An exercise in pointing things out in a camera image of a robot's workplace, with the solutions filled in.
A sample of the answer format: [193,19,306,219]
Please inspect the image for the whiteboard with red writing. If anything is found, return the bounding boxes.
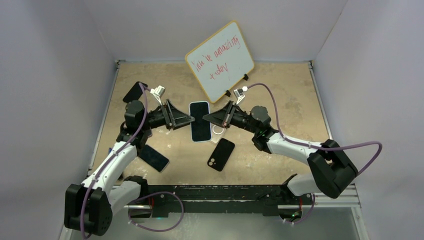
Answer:
[185,20,255,103]

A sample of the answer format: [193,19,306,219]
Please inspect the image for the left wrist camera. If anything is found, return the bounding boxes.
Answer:
[149,85,166,106]

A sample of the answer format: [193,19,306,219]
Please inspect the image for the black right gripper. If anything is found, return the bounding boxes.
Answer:
[203,100,259,134]

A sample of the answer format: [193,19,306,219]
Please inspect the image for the clear magsafe phone case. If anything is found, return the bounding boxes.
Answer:
[210,124,227,144]

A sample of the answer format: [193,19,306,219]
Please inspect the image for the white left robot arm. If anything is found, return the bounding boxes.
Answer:
[64,99,195,239]

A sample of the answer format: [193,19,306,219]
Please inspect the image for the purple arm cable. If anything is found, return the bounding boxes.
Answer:
[243,82,383,227]
[79,82,185,240]

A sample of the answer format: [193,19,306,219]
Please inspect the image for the black phone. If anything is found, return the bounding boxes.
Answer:
[122,81,149,103]
[138,144,170,172]

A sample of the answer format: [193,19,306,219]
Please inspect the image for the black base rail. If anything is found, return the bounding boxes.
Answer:
[130,184,313,219]

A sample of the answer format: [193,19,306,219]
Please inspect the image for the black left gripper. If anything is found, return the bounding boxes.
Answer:
[140,99,194,132]

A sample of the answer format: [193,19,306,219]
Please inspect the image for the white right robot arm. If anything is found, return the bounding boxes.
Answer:
[203,100,359,204]

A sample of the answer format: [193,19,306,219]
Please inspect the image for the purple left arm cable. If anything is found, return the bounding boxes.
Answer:
[79,82,185,240]

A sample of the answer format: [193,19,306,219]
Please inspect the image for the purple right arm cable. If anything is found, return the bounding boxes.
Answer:
[243,82,383,227]

